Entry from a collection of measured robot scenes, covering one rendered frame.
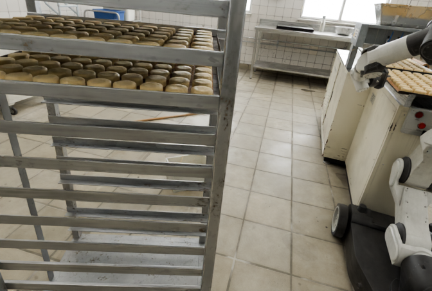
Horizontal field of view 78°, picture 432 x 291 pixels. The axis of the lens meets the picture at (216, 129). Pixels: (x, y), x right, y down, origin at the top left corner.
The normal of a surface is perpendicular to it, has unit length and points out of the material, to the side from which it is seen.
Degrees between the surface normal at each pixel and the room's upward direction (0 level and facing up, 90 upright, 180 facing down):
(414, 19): 115
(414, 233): 22
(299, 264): 0
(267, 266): 0
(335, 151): 90
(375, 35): 90
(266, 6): 90
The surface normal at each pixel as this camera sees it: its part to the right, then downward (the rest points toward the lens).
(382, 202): -0.33, 0.39
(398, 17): -0.33, 0.73
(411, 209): -0.11, -0.54
